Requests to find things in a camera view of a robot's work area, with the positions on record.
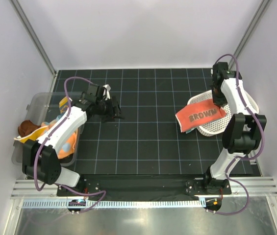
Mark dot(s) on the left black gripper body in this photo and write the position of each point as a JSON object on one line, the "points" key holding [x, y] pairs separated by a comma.
{"points": [[105, 107]]}

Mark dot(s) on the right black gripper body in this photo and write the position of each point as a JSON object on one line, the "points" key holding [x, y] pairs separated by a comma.
{"points": [[216, 93]]}

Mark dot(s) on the brown bear towel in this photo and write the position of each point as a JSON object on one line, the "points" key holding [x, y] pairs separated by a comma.
{"points": [[196, 114]]}

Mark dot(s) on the orange polka dot towel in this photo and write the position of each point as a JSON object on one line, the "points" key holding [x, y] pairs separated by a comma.
{"points": [[70, 145]]}

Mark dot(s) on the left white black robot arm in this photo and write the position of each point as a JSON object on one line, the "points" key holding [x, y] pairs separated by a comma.
{"points": [[41, 154]]}

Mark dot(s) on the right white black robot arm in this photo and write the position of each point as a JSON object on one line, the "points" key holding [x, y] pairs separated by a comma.
{"points": [[244, 132]]}

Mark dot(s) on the white perforated plastic basket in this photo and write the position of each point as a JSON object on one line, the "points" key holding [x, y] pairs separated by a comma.
{"points": [[216, 124]]}

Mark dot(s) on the yellow blue patterned towel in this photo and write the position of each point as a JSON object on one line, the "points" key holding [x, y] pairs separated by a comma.
{"points": [[63, 106]]}

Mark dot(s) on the black grid mat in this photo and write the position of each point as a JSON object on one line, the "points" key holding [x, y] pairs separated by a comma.
{"points": [[148, 140]]}

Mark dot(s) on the clear plastic bin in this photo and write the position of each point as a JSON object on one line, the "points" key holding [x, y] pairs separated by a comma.
{"points": [[45, 107]]}

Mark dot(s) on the dark brown towel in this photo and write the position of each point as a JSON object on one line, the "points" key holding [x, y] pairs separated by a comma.
{"points": [[26, 128]]}

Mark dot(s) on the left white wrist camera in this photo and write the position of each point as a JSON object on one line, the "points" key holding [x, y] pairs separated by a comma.
{"points": [[106, 94]]}

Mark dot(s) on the slotted cable duct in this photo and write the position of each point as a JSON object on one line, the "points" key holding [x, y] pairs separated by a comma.
{"points": [[82, 204]]}

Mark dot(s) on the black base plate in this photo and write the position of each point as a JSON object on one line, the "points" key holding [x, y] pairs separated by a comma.
{"points": [[163, 187]]}

